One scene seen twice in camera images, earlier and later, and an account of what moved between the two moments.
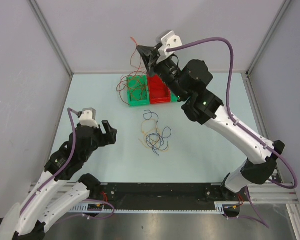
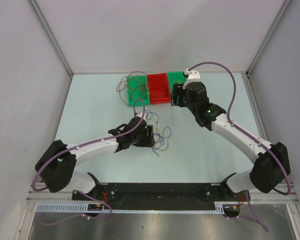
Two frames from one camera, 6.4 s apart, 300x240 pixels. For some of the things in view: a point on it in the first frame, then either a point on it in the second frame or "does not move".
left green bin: [137, 90] does not move
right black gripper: [146, 52] → [177, 90]
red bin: [159, 92] does not move
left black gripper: [106, 139] → [148, 140]
